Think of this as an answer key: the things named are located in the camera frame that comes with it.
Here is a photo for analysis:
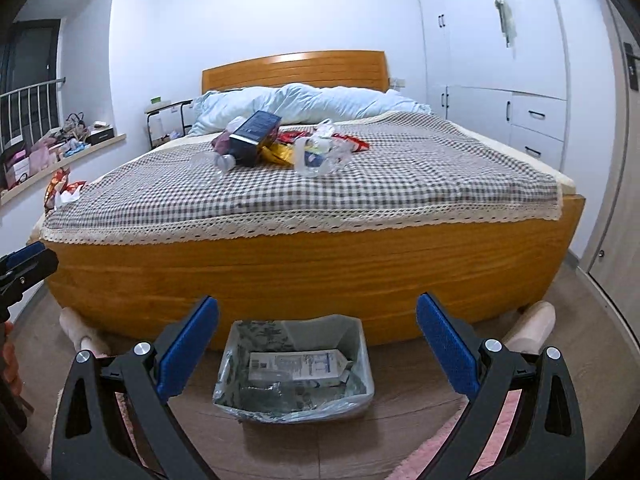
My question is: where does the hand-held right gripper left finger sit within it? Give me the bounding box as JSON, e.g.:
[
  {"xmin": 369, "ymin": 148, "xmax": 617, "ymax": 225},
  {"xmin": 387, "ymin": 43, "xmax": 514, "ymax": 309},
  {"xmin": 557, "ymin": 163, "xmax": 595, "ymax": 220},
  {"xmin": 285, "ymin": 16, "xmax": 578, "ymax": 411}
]
[{"xmin": 51, "ymin": 296, "xmax": 221, "ymax": 480}]

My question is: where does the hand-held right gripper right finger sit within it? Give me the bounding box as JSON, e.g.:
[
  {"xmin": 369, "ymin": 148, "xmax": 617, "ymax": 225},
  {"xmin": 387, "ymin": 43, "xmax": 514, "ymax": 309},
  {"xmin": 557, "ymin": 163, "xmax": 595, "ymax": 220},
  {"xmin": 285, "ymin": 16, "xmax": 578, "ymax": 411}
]
[{"xmin": 416, "ymin": 292, "xmax": 586, "ymax": 480}]

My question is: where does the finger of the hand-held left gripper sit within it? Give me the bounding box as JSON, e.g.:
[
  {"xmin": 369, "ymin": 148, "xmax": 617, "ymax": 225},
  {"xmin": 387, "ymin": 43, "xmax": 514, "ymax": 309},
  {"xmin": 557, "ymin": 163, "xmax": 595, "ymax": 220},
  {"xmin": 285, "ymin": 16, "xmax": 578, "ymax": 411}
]
[
  {"xmin": 12, "ymin": 249, "xmax": 60, "ymax": 288},
  {"xmin": 0, "ymin": 241, "xmax": 47, "ymax": 268}
]

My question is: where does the floral bin with clear liner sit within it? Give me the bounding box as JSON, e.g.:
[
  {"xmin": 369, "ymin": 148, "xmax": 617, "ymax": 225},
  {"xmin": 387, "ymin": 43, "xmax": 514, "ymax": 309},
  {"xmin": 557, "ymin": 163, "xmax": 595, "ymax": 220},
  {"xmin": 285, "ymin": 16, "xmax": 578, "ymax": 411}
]
[{"xmin": 212, "ymin": 314, "xmax": 376, "ymax": 425}]

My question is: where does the white printed carton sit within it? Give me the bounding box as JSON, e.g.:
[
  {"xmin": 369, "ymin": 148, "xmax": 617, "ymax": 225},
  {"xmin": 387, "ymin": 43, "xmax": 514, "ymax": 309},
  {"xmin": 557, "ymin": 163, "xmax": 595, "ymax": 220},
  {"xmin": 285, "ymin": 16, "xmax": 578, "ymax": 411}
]
[{"xmin": 248, "ymin": 349, "xmax": 356, "ymax": 390}]

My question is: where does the clear plastic bottle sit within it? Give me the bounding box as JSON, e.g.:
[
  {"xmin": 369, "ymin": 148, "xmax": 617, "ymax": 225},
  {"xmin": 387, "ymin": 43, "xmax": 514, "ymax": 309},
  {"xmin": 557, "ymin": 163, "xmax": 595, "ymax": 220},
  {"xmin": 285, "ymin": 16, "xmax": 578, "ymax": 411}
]
[
  {"xmin": 294, "ymin": 136, "xmax": 326, "ymax": 178},
  {"xmin": 320, "ymin": 135, "xmax": 354, "ymax": 173},
  {"xmin": 191, "ymin": 151, "xmax": 237, "ymax": 177}
]

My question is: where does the purple cloth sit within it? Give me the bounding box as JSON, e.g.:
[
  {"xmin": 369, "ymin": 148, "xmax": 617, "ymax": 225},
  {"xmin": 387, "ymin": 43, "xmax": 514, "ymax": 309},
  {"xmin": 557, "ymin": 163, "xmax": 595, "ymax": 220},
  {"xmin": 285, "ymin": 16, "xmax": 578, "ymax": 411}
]
[{"xmin": 210, "ymin": 130, "xmax": 236, "ymax": 155}]

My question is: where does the yellow snack packet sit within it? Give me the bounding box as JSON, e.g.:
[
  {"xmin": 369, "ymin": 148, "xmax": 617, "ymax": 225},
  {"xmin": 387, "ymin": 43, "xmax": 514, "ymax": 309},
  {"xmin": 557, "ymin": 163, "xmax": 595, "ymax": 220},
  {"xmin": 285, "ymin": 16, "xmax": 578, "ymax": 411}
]
[{"xmin": 256, "ymin": 141, "xmax": 297, "ymax": 167}]

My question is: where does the dark blue carton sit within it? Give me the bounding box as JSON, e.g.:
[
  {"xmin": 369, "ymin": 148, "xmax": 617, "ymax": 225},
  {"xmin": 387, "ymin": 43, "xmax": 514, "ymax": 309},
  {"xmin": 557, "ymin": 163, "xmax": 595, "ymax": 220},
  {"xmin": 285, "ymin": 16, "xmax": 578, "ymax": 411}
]
[{"xmin": 227, "ymin": 110, "xmax": 283, "ymax": 167}]

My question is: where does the red cartoon snack packet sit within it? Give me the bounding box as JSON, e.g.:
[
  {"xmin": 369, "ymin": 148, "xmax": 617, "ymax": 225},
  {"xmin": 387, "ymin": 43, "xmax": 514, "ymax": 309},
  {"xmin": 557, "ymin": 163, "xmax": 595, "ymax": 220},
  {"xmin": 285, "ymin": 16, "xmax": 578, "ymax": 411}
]
[{"xmin": 332, "ymin": 135, "xmax": 371, "ymax": 153}]

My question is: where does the red packet blue logo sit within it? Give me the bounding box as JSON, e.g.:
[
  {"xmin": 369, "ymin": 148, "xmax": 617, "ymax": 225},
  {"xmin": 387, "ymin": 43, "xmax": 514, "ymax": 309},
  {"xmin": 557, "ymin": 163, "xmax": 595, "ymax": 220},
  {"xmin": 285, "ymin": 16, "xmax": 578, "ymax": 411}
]
[{"xmin": 276, "ymin": 129, "xmax": 315, "ymax": 145}]

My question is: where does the person's left hand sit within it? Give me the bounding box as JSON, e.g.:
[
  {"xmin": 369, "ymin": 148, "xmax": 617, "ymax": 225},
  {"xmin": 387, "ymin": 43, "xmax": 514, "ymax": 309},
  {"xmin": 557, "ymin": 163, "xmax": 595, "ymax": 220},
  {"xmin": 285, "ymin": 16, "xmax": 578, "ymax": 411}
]
[{"xmin": 0, "ymin": 321, "xmax": 23, "ymax": 397}]

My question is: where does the pink shaggy rug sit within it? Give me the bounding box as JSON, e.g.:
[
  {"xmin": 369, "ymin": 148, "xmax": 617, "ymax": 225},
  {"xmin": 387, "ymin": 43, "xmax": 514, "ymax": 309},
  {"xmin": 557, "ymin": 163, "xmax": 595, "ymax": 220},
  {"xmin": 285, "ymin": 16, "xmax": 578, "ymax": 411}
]
[{"xmin": 47, "ymin": 385, "xmax": 531, "ymax": 480}]

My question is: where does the clutter of bags and boxes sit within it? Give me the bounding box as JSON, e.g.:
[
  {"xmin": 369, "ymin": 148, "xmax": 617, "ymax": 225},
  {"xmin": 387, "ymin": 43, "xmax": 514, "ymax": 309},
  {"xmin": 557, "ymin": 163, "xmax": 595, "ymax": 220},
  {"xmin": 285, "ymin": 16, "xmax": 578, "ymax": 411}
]
[{"xmin": 0, "ymin": 112, "xmax": 118, "ymax": 191}]

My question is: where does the wooden window sill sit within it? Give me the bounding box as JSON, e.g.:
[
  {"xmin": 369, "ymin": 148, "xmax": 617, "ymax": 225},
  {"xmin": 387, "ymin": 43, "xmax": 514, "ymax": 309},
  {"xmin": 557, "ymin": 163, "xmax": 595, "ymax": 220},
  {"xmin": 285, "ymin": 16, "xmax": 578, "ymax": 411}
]
[{"xmin": 0, "ymin": 132, "xmax": 127, "ymax": 206}]

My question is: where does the wooden bed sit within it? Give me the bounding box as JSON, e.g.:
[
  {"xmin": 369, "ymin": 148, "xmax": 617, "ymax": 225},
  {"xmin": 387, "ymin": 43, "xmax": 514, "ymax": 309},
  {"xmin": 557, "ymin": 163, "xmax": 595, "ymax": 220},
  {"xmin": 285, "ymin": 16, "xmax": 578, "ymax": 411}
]
[{"xmin": 30, "ymin": 50, "xmax": 586, "ymax": 351}]

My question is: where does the white window railing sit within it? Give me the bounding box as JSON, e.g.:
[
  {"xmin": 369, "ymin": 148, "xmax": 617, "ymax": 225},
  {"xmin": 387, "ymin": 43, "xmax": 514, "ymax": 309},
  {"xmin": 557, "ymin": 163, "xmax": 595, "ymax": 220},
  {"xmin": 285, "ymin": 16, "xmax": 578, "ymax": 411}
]
[{"xmin": 0, "ymin": 77, "xmax": 66, "ymax": 156}]

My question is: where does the dark window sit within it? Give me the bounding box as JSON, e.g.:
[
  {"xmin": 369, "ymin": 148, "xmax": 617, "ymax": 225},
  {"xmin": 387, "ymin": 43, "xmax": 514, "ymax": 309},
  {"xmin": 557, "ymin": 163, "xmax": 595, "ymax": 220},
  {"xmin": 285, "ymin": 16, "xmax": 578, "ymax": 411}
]
[{"xmin": 0, "ymin": 19, "xmax": 63, "ymax": 156}]

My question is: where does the black bedside rack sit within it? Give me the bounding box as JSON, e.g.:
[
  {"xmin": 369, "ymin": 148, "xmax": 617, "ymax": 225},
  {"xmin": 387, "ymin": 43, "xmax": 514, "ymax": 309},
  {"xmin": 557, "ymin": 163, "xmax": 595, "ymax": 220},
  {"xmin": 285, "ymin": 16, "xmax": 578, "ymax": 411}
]
[{"xmin": 145, "ymin": 100, "xmax": 195, "ymax": 151}]

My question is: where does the pale wooden door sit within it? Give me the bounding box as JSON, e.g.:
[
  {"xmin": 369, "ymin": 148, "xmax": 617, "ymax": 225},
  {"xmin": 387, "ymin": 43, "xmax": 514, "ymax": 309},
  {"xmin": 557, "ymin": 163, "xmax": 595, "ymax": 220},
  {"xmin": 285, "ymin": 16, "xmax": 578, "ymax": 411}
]
[{"xmin": 582, "ymin": 0, "xmax": 640, "ymax": 291}]

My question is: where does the light blue duvet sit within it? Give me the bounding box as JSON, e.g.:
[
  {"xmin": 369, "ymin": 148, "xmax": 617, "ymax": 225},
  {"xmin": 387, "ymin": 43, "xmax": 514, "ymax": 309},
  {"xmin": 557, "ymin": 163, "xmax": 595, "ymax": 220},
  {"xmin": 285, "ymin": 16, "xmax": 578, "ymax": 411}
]
[{"xmin": 189, "ymin": 82, "xmax": 433, "ymax": 136}]

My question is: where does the white wardrobe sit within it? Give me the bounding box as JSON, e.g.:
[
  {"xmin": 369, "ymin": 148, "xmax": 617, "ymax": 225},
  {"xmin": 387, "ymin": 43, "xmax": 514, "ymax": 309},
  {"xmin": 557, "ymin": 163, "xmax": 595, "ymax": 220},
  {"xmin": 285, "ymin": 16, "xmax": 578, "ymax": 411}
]
[{"xmin": 415, "ymin": 0, "xmax": 571, "ymax": 176}]

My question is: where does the hanging white bag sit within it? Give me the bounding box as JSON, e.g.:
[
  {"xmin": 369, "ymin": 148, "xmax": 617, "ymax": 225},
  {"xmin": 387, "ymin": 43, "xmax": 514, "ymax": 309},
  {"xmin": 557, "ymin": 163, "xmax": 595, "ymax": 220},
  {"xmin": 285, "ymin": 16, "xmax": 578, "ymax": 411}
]
[{"xmin": 494, "ymin": 0, "xmax": 518, "ymax": 48}]

